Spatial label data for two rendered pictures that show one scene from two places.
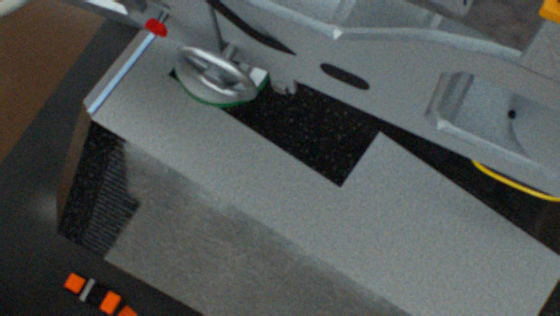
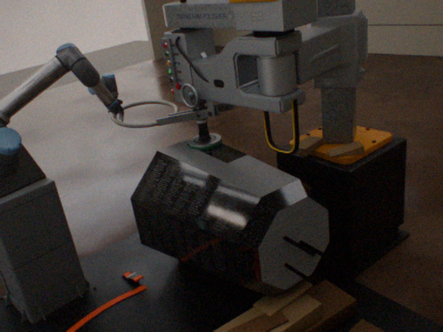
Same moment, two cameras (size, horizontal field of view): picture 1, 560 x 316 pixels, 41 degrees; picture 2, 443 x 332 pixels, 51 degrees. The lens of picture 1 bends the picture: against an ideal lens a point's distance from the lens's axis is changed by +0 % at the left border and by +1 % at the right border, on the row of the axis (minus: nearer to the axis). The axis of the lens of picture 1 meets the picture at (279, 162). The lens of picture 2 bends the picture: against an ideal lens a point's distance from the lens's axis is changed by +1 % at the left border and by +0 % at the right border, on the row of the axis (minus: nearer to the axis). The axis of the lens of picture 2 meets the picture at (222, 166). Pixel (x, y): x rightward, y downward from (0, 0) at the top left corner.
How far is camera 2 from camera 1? 2.14 m
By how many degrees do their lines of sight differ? 50
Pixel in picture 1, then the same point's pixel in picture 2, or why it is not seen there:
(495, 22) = (231, 21)
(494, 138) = (254, 93)
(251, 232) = (192, 173)
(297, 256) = (203, 176)
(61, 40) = not seen: hidden behind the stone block
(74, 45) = not seen: hidden behind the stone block
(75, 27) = not seen: hidden behind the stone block
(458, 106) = (248, 90)
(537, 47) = (235, 19)
